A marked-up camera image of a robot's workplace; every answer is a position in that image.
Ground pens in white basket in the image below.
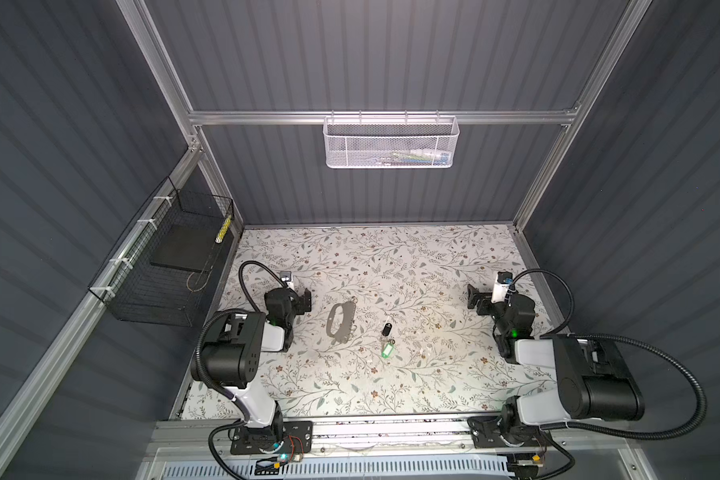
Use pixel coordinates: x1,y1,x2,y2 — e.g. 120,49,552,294
368,149,452,167

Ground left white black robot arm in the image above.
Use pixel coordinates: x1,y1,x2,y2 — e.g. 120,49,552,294
191,271,313,460

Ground black pad in basket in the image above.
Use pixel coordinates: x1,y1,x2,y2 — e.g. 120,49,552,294
150,225,218,273

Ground black wire basket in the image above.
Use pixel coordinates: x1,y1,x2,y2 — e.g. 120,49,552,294
89,179,235,327

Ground white ventilated cable duct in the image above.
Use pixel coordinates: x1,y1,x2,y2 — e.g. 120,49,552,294
158,455,517,480

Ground right black corrugated cable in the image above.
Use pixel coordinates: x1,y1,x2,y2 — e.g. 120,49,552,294
509,268,708,441

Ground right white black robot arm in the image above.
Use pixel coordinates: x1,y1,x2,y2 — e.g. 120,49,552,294
467,271,645,447

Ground floral table mat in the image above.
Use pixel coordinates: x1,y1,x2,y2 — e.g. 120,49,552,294
221,225,555,417

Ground white wire mesh basket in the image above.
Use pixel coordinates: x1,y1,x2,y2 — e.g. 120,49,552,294
322,113,460,169

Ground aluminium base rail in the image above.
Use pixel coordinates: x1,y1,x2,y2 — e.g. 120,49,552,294
149,412,637,460

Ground yellow marker in basket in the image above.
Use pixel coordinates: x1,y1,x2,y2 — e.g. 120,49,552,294
215,215,232,244

